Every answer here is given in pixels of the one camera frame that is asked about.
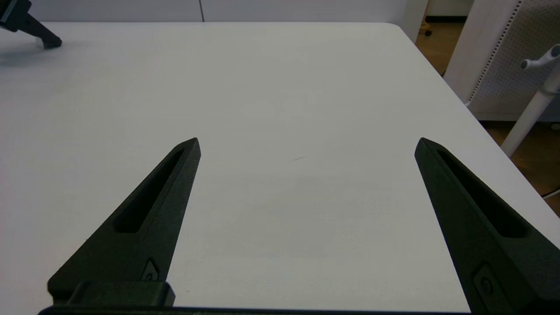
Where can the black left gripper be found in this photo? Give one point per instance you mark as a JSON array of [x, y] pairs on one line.
[[13, 13]]

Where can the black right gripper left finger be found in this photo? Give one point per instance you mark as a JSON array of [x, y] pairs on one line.
[[144, 227]]

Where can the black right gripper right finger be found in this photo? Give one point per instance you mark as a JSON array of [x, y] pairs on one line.
[[490, 236]]

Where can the white desk leg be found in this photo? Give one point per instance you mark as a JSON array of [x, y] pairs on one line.
[[531, 113]]

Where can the white pegboard panel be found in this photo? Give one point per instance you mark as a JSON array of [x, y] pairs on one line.
[[512, 57]]

